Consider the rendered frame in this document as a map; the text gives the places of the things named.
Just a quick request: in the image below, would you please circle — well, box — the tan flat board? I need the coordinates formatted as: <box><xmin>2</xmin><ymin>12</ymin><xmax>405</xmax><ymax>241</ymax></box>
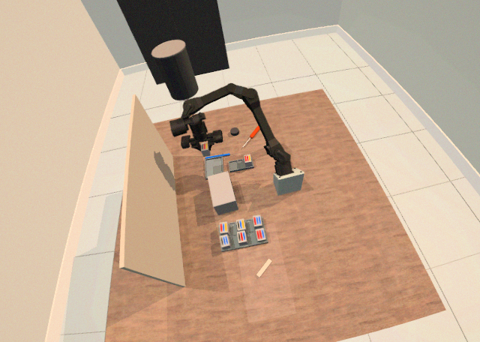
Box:
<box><xmin>119</xmin><ymin>94</ymin><xmax>186</xmax><ymax>287</ymax></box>

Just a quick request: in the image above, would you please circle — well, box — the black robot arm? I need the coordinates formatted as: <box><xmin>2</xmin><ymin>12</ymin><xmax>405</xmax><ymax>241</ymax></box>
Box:
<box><xmin>169</xmin><ymin>83</ymin><xmax>294</xmax><ymax>176</ymax></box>

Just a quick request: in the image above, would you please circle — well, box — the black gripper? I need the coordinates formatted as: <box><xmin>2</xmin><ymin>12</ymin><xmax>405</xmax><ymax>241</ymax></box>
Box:
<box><xmin>181</xmin><ymin>127</ymin><xmax>223</xmax><ymax>151</ymax></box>

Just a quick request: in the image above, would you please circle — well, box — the beige flat bar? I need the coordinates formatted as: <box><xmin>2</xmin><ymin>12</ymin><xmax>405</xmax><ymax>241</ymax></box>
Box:
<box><xmin>257</xmin><ymin>259</ymin><xmax>272</xmax><ymax>277</ymax></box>

